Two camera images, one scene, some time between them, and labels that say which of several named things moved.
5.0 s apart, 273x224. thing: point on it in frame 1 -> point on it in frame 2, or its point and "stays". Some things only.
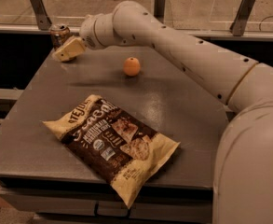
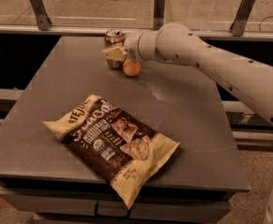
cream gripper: x=87 y=32 -> x=133 y=47
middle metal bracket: x=159 y=6 stays
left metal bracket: x=43 y=21 stays
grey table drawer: x=103 y=204 stays
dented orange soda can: x=60 y=34 -> x=114 y=38
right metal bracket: x=237 y=27 stays
